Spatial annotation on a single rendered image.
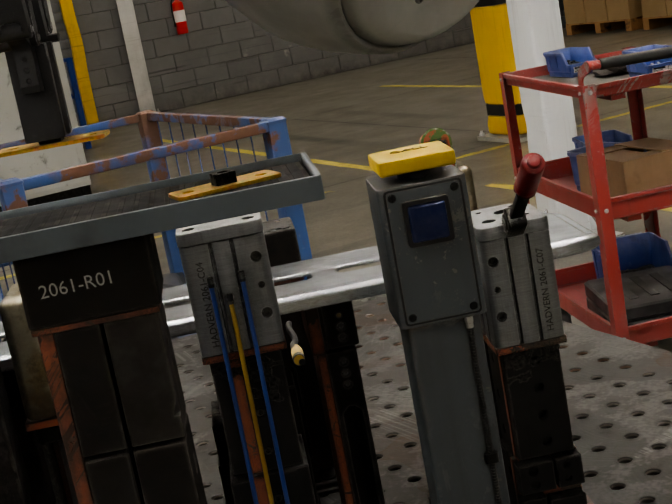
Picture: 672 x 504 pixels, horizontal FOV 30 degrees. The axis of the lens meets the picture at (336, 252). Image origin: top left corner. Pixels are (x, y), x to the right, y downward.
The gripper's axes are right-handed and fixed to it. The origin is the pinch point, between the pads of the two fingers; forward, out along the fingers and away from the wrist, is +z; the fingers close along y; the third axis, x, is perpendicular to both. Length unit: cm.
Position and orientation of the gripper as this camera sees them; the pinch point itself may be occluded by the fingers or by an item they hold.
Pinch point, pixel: (39, 92)
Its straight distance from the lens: 96.8
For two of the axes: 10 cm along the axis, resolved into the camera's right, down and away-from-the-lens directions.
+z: 1.8, 9.6, 2.1
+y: -0.3, -2.1, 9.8
